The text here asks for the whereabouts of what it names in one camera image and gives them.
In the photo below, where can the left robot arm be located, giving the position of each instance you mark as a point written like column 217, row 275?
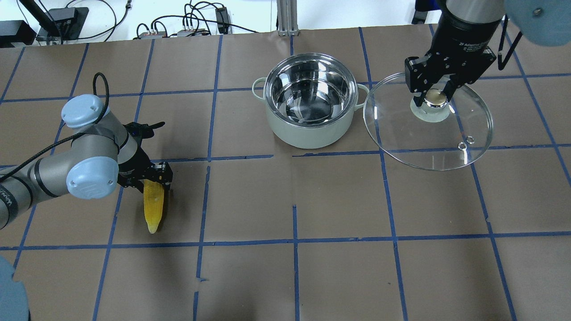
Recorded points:
column 103, row 155

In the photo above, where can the glass pot lid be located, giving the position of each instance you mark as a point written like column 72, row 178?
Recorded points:
column 431, row 132

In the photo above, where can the yellow corn cob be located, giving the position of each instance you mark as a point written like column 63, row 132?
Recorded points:
column 154, row 203

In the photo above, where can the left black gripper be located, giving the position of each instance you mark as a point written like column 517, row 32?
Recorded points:
column 135, row 168

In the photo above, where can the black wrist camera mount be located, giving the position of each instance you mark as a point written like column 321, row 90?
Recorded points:
column 142, row 132

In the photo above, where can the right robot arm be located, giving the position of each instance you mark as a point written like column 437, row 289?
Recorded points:
column 543, row 22

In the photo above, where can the aluminium frame post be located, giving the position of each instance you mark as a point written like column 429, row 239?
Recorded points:
column 287, row 18

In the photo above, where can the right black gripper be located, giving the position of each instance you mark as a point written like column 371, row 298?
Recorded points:
column 461, row 39

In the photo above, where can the pale green steel pot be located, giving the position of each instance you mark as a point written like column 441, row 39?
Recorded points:
column 310, row 99

